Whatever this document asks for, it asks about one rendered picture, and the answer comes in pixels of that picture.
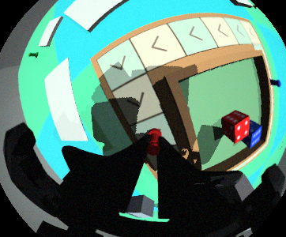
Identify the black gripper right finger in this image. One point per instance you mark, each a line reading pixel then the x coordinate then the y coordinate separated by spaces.
pixel 178 179

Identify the blue die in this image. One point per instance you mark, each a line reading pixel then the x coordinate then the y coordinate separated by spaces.
pixel 253 136

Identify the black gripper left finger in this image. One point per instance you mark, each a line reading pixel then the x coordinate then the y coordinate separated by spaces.
pixel 119 171

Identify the blue pawn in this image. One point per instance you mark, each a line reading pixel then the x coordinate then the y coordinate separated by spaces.
pixel 275 82

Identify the red die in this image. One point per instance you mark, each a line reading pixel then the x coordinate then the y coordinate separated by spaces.
pixel 236 125

